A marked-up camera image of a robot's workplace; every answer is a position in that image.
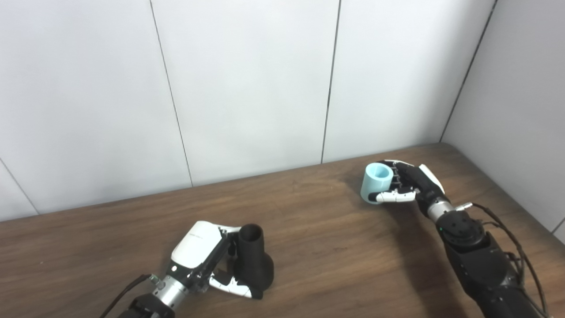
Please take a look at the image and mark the black and white left hand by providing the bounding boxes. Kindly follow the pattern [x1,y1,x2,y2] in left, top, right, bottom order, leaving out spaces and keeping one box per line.
[168,221,253,299]

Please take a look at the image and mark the black and white right hand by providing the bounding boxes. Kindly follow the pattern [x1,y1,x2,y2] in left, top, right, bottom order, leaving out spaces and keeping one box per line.
[375,160,446,216]

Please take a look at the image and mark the light-blue hose piece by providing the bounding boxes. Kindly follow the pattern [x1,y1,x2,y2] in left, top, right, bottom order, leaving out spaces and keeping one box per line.
[360,163,394,205]

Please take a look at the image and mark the black flared nozzle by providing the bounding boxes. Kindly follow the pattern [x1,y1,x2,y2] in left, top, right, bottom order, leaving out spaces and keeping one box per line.
[230,224,275,300]

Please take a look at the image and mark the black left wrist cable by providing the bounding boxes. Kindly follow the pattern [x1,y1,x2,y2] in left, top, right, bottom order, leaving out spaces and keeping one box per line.
[99,274,159,318]

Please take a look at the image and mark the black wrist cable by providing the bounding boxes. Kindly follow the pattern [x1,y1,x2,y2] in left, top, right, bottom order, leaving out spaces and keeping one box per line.
[457,202,550,318]
[99,274,159,318]

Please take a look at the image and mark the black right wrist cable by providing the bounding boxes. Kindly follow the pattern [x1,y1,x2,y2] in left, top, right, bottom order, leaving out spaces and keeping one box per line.
[457,202,550,318]

